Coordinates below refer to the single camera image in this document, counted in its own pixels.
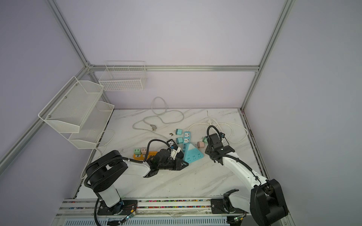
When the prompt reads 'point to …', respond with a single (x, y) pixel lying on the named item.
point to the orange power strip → (140, 157)
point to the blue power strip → (187, 136)
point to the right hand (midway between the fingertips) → (210, 148)
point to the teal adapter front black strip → (179, 140)
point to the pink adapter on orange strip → (143, 151)
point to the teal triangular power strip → (191, 153)
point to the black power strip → (172, 144)
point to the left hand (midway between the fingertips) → (186, 165)
